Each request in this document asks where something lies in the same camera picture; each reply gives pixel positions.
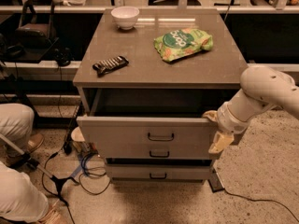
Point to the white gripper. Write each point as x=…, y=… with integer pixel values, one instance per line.
x=226, y=120

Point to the grey top drawer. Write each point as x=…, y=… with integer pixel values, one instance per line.
x=128, y=123

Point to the grey drawer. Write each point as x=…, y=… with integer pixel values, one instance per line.
x=158, y=172
x=160, y=154
x=128, y=123

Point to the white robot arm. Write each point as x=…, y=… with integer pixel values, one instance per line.
x=262, y=88

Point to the grey middle drawer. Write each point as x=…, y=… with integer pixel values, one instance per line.
x=160, y=154

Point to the grey drawer cabinet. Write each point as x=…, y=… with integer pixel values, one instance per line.
x=215, y=74

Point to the grey bottom drawer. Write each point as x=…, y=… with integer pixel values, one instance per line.
x=158, y=172

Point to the black power adapter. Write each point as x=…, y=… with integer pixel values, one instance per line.
x=215, y=182

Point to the green snack bag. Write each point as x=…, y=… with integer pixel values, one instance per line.
x=182, y=43

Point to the dark chocolate bar wrapper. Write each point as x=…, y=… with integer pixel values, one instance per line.
x=110, y=65

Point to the white paper cup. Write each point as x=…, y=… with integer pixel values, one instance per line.
x=79, y=142

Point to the white ceramic bowl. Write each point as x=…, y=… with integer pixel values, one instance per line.
x=125, y=17

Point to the brown shoe lower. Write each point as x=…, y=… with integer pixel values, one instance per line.
x=53, y=217

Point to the brown shoe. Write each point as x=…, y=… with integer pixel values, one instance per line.
x=53, y=217
x=17, y=159

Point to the brown shoe upper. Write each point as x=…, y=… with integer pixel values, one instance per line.
x=17, y=159

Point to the grey tripod stick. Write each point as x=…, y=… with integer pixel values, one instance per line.
x=59, y=182

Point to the person leg white trousers upper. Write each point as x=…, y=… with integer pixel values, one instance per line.
x=16, y=123

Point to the person leg white trousers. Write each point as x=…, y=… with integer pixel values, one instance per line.
x=16, y=123
x=20, y=200

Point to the person leg white trousers lower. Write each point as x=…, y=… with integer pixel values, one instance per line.
x=20, y=200

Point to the dark bag with handles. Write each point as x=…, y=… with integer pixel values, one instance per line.
x=31, y=33

